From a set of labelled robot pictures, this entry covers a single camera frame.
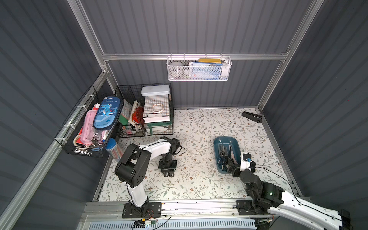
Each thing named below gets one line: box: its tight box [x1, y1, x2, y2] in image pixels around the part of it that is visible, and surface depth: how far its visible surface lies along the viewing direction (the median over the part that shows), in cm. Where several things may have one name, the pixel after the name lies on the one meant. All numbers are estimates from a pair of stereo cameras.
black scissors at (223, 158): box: [217, 143, 229, 172], surface depth 92 cm
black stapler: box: [241, 111, 263, 124], surface depth 118 cm
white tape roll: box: [169, 61, 185, 77], surface depth 88 cm
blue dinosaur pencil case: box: [92, 95, 123, 131], surface depth 71 cm
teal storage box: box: [213, 136, 242, 174], surface depth 96 cm
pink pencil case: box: [75, 103, 101, 147], surface depth 69 cm
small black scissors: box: [160, 170, 175, 178], surface depth 86 cm
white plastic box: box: [140, 84, 171, 97], surface depth 104 cm
